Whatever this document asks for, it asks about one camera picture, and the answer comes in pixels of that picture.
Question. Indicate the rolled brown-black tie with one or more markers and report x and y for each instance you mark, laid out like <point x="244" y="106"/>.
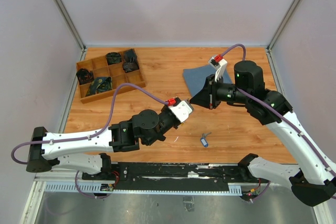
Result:
<point x="130" y="67"/>

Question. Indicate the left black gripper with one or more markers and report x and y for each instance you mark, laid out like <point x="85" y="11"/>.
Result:
<point x="166" y="108"/>

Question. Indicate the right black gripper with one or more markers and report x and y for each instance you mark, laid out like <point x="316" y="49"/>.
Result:
<point x="207" y="97"/>

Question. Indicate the folded blue towel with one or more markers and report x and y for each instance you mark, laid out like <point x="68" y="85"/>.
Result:
<point x="195" y="78"/>

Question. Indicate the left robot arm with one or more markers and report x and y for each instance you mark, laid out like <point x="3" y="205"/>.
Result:
<point x="69" y="150"/>

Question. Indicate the key with light blue tag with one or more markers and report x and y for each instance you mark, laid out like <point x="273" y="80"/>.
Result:
<point x="203" y="139"/>

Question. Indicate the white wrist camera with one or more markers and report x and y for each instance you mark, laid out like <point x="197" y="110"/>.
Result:
<point x="219" y="64"/>
<point x="182" y="109"/>

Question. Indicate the blue green patterned tie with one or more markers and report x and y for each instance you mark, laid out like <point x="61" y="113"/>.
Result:
<point x="99" y="85"/>

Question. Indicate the rolled tie with red pattern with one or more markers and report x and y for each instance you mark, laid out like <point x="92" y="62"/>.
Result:
<point x="84" y="76"/>

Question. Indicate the rolled black tie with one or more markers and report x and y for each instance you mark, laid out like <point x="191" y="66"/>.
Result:
<point x="130" y="56"/>

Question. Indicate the rolled dark tie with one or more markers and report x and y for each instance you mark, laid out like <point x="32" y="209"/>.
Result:
<point x="113" y="58"/>

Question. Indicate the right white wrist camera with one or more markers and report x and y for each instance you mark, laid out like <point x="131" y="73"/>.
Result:
<point x="219" y="64"/>

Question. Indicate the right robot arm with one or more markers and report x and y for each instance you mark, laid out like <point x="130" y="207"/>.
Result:
<point x="312" y="179"/>

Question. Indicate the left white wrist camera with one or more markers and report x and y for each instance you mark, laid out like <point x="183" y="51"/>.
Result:
<point x="182" y="109"/>

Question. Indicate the wooden compartment tray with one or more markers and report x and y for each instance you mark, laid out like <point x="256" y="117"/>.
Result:
<point x="98" y="65"/>

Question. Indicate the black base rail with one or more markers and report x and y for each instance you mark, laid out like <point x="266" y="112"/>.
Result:
<point x="173" y="177"/>

